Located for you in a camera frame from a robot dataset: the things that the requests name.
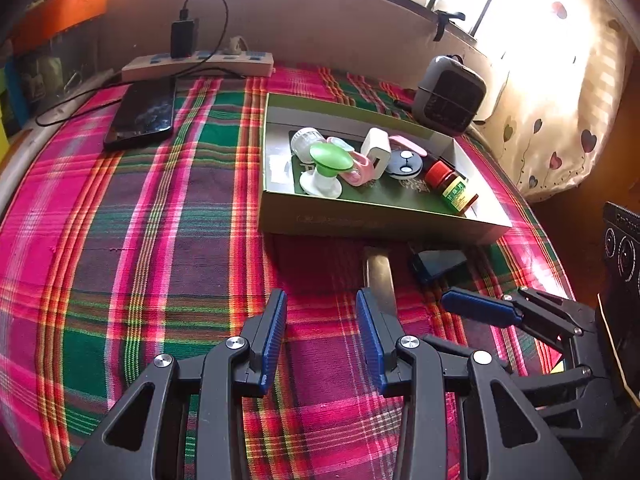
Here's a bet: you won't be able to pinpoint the blue transparent plastic case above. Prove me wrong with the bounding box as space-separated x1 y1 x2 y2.
407 249 468 283

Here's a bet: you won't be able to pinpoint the plaid blanket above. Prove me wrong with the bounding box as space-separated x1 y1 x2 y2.
0 62 576 480

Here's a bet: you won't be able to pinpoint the black round device white buttons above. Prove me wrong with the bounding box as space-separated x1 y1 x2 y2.
386 150 426 180

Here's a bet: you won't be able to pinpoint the white power strip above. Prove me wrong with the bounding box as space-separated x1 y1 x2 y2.
121 50 276 83

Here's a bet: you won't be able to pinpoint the pink oblong case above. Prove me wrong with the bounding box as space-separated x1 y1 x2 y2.
389 134 427 157

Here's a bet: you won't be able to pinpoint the black charger cable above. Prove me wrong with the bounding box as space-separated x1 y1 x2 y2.
35 0 241 128

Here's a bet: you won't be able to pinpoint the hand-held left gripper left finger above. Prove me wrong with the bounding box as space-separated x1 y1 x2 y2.
62 287 289 480

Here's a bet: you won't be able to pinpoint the brown bottle with red cap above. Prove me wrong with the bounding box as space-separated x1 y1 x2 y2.
424 159 480 217

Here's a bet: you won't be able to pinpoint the black charger plug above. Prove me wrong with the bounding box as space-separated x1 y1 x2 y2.
170 7 200 59

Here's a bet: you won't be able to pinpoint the heart-patterned curtain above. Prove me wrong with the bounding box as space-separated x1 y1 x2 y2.
470 0 640 203

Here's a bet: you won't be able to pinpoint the black heater cord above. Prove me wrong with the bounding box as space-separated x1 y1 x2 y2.
432 10 466 42

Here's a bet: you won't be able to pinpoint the white charger adapter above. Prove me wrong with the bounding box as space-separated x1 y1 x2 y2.
361 127 392 180

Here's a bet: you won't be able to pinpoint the clear plastic bottle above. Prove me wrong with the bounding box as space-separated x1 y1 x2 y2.
290 127 323 163

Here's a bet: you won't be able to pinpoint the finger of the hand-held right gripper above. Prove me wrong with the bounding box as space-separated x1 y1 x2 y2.
510 366 609 409
441 286 597 337

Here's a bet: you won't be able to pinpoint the metal bar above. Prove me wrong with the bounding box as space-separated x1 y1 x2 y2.
362 246 401 333

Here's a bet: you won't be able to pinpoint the green mushroom-shaped holder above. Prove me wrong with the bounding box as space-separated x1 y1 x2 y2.
299 141 353 198

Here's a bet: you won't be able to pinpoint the green cardboard box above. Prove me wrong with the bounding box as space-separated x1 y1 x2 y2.
260 92 513 246

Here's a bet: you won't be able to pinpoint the grey small heater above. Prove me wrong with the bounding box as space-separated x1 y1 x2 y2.
411 55 487 137

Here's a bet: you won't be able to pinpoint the black smartphone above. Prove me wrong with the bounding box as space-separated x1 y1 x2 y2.
103 79 177 151

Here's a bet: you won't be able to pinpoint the orange plastic bin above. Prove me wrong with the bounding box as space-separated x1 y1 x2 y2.
10 0 111 56

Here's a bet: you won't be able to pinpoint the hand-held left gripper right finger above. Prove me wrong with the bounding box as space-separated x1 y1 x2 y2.
355 287 583 480

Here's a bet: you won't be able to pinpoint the pink plastic clip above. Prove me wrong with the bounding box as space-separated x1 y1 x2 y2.
345 152 376 186

